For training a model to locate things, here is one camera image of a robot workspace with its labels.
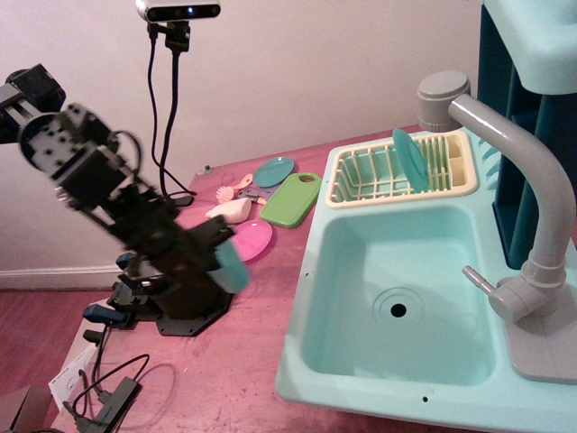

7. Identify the teal plastic cup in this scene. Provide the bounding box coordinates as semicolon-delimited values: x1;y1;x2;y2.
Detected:
208;240;249;294

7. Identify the teal plate on table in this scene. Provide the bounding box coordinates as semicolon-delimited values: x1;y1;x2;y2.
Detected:
252;156;295;188

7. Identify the pink dish brush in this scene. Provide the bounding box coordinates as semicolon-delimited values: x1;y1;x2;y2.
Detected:
215;173;252;204

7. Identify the light teal upper shelf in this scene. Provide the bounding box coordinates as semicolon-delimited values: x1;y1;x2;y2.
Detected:
483;0;576;96

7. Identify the silver depth camera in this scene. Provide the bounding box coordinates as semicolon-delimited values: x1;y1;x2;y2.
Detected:
135;0;221;23

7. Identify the grey toy utensil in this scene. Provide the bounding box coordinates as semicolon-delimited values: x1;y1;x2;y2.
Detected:
237;186;274;205

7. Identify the blue clamp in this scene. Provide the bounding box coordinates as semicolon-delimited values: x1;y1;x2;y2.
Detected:
82;304;130;327

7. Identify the white paper sheet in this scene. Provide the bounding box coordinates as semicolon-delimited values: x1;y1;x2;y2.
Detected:
49;326;104;410

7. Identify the teal plate in rack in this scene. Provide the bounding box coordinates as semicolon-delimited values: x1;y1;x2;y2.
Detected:
392;129;429;193

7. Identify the dark teal toy cabinet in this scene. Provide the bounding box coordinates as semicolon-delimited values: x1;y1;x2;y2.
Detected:
478;4;576;273

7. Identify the pink plastic plate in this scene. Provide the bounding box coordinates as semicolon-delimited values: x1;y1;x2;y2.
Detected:
231;219;273;262

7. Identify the cream soap bottle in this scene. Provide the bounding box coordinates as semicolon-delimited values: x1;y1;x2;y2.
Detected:
206;198;252;225

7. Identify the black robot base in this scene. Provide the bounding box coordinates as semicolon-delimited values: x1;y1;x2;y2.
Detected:
107;253;234;336

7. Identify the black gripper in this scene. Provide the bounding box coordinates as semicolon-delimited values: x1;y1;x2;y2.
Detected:
101;185;234;283

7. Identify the black camera stand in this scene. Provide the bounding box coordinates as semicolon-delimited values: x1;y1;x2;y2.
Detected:
160;21;196;207

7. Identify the cardboard box corner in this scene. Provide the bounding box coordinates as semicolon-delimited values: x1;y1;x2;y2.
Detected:
1;385;51;432

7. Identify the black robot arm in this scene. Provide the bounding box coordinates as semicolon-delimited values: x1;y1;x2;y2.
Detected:
1;64;246;293

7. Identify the light teal toy sink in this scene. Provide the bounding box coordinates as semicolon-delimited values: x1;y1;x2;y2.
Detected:
276;130;576;432

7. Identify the black usb hub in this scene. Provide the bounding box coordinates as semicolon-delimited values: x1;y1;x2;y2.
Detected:
76;377;142;433

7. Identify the grey toy faucet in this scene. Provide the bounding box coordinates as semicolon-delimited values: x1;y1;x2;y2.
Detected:
417;70;576;384

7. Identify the green cutting board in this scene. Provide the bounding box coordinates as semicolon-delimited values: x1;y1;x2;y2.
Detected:
260;173;322;229

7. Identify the cream dish rack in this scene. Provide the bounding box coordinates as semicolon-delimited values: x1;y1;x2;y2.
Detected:
324;131;478;209

